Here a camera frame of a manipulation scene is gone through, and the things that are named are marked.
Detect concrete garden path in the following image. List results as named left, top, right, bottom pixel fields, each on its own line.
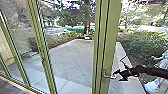
left=6, top=39, right=141, bottom=94

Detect tree trunk outdoors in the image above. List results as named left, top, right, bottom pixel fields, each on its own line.
left=83, top=0, right=93, bottom=36

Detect white garden statue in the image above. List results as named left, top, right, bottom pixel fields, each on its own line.
left=143, top=49, right=168, bottom=94

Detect green framed glass door wall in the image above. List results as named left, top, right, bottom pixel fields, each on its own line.
left=0, top=0, right=123, bottom=94

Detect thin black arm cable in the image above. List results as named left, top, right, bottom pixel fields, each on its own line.
left=118, top=55, right=132, bottom=70

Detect metal door lever handle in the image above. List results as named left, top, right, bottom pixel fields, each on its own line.
left=101, top=68, right=117, bottom=80

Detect green garden shrub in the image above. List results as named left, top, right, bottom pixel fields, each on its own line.
left=117, top=30, right=168, bottom=66

